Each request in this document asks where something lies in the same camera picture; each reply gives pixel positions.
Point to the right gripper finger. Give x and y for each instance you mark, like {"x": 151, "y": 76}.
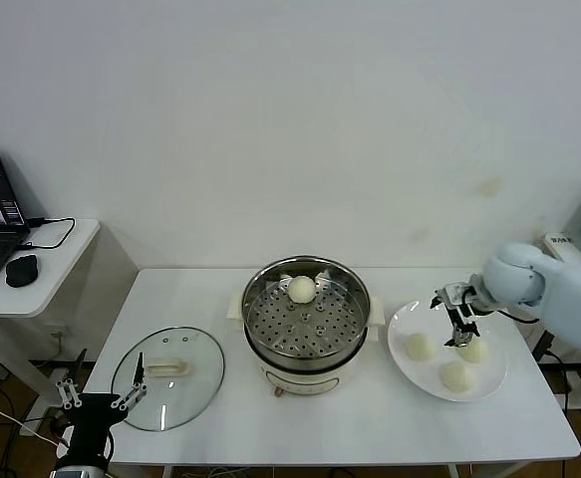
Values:
{"x": 449, "y": 293}
{"x": 462, "y": 328}

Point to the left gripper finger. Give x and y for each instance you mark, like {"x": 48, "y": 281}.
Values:
{"x": 79, "y": 367}
{"x": 139, "y": 371}

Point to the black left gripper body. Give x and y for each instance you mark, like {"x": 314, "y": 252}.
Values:
{"x": 93, "y": 418}

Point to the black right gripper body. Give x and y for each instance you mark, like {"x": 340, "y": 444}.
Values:
{"x": 475, "y": 301}

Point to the white steamed baozi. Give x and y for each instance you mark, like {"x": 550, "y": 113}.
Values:
{"x": 301, "y": 290}
{"x": 473, "y": 352}
{"x": 454, "y": 377}
{"x": 419, "y": 346}

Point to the round glass pot lid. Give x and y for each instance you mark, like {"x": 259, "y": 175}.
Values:
{"x": 195, "y": 343}

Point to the pale right robot arm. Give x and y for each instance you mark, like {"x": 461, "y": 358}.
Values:
{"x": 569, "y": 299}

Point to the perforated steel steamer basket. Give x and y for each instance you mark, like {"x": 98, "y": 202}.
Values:
{"x": 305, "y": 328}

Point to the steel steamer pot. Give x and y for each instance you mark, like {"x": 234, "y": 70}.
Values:
{"x": 300, "y": 378}

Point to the round white plate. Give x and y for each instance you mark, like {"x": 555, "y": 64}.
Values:
{"x": 409, "y": 378}

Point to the white side table with mouse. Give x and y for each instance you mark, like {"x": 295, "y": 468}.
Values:
{"x": 61, "y": 269}

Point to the black computer mouse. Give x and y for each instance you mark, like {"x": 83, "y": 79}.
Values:
{"x": 21, "y": 271}

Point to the white wall socket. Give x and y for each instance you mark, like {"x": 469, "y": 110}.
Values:
{"x": 56, "y": 329}

